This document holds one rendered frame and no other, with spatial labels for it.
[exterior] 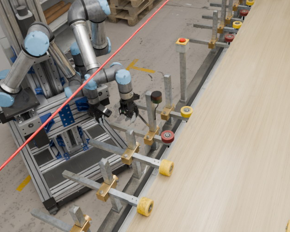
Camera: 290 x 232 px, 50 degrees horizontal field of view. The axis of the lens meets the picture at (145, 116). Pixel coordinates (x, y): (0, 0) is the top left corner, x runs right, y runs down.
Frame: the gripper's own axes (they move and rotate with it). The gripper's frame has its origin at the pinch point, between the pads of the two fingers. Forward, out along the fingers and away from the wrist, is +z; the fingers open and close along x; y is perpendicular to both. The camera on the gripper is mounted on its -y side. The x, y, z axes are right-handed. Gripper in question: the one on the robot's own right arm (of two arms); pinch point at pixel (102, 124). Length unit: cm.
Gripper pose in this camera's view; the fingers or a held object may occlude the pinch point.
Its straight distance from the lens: 212.7
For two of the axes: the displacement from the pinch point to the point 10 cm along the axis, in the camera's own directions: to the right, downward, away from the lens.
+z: 1.0, 7.3, 6.8
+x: -4.5, 6.4, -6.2
